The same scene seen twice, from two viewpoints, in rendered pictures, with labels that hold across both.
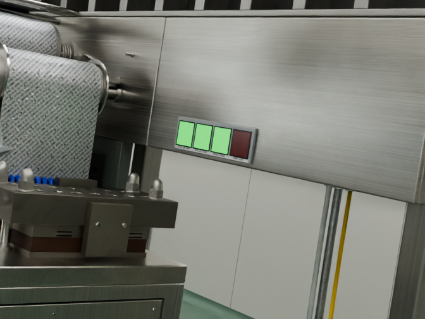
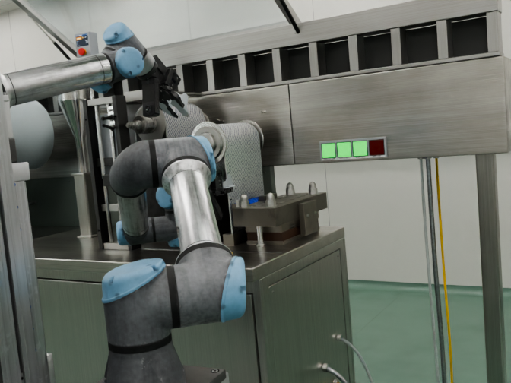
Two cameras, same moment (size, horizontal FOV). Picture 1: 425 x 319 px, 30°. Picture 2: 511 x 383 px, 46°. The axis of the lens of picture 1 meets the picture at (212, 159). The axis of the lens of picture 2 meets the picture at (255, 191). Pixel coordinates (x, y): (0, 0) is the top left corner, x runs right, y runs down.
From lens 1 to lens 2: 1.04 m
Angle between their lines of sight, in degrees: 18
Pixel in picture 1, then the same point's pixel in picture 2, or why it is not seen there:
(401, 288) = (484, 200)
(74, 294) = (313, 257)
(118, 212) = (312, 205)
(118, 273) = (324, 239)
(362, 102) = (459, 108)
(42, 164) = (246, 191)
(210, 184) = not seen: hidden behind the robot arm
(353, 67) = (448, 90)
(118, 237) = (314, 219)
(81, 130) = (256, 165)
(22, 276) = (296, 254)
